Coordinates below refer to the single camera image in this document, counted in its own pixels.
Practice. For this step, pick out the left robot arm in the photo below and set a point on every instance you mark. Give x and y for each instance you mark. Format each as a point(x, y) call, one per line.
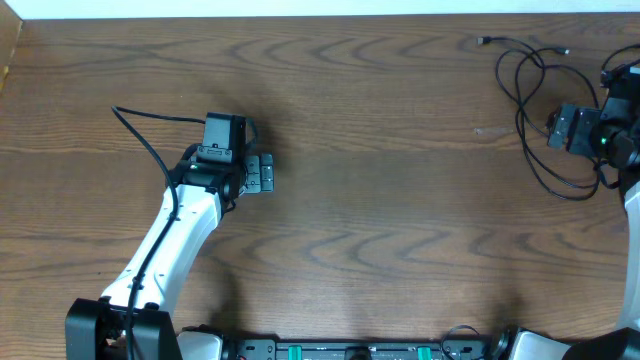
point(132, 319)

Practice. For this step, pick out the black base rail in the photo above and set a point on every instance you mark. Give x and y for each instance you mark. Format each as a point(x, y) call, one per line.
point(460, 343)

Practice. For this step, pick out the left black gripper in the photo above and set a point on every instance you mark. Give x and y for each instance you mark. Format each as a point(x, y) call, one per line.
point(262, 177)

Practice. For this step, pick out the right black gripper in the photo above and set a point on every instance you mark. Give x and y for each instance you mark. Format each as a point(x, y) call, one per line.
point(586, 120)

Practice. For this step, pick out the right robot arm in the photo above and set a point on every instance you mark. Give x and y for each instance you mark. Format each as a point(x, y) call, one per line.
point(609, 134)

